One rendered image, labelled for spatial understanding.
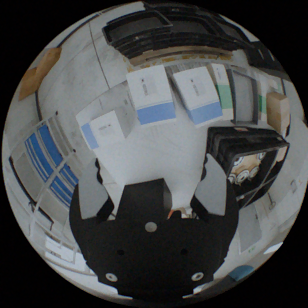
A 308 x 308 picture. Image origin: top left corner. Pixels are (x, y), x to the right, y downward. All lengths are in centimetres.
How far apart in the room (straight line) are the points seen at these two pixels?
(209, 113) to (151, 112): 20
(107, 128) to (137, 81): 20
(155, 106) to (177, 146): 24
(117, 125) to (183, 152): 33
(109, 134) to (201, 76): 39
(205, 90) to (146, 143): 34
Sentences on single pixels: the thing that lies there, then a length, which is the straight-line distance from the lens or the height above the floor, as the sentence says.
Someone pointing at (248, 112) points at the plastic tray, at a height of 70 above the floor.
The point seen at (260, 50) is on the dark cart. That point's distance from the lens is 175.
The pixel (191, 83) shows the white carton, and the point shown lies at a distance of 34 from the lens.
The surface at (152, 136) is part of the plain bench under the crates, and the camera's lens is 46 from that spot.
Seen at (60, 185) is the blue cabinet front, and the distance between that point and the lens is 177.
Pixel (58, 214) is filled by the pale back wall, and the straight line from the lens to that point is 267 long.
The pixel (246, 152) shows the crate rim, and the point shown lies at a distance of 34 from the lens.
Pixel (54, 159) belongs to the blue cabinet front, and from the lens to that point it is 179.
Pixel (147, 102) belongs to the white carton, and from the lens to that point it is 33.
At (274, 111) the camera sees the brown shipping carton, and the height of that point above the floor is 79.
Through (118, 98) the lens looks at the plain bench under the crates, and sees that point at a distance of 45.
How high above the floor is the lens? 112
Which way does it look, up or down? 55 degrees down
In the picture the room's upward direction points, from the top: 175 degrees counter-clockwise
